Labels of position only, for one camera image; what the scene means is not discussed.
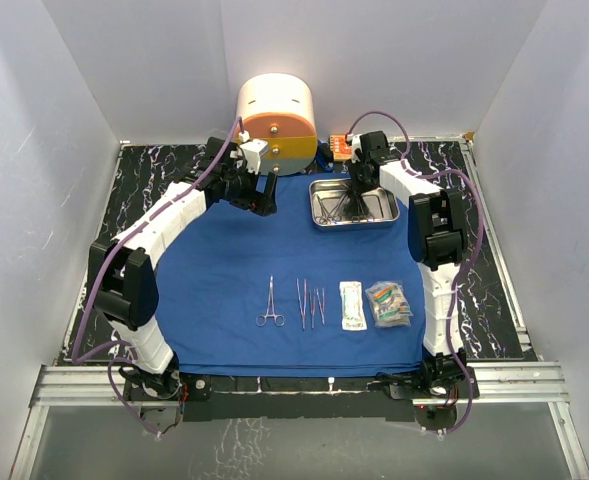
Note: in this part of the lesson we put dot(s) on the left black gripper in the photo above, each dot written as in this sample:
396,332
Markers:
262,204

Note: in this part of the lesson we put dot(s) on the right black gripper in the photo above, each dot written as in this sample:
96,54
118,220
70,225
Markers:
360,188

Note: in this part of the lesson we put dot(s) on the steel instrument tray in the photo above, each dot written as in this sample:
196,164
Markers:
382,203

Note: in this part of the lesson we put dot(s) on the blue surgical cloth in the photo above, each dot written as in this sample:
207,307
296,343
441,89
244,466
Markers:
213,282

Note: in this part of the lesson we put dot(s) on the long serrated steel forceps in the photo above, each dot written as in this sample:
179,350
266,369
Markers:
302,300

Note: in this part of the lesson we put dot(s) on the steel tweezers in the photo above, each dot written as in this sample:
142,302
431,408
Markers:
320,295
312,307

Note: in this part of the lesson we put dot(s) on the steel forceps ring handles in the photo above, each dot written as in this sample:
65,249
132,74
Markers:
270,314

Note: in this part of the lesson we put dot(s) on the white blue supply packet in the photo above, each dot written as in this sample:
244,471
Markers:
405,312

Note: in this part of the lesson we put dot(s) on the long white green pouch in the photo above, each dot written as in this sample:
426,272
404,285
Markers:
353,317

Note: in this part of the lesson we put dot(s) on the green clear supply packet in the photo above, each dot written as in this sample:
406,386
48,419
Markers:
385,304

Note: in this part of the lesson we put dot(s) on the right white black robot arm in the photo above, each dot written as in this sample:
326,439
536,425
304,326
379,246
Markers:
436,238

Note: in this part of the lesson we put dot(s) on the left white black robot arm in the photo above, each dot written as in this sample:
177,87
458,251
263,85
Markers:
123,270

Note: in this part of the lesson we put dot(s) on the small orange spiral notebook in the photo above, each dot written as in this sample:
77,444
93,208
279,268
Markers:
340,147

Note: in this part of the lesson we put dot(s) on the blue black clip tool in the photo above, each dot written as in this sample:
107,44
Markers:
324,157

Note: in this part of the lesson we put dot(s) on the metal instruments in tray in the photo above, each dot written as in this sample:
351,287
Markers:
345,207

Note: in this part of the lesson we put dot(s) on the round three-drawer storage box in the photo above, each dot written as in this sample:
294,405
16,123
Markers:
278,109

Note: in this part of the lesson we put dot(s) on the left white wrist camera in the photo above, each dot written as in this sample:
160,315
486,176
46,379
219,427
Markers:
252,150

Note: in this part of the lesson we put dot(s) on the aluminium frame rail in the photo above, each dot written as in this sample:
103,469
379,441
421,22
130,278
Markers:
84,424

